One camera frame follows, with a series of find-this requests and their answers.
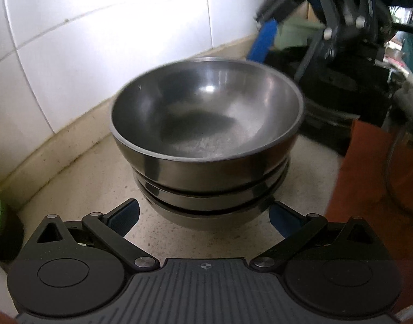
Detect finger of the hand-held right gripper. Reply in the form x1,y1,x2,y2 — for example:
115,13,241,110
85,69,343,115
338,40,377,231
246,0,300,64
294,0,367,82

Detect grey cable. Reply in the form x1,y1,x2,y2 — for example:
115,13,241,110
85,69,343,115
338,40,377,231
384,123,413,214

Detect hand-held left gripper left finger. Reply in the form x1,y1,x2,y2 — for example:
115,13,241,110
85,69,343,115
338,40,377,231
36,198,161,271

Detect orange cloth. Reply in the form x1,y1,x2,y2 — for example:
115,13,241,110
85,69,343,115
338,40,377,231
324,118,413,277

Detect steel bowl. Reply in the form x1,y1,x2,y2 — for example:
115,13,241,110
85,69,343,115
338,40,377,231
109,57,305,192
132,157,291,207

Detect green yellow label bottle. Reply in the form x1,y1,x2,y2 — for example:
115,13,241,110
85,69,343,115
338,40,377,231
0,191,25,263

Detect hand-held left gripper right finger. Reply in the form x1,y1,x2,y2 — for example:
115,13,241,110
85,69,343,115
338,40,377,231
250,201,380,273

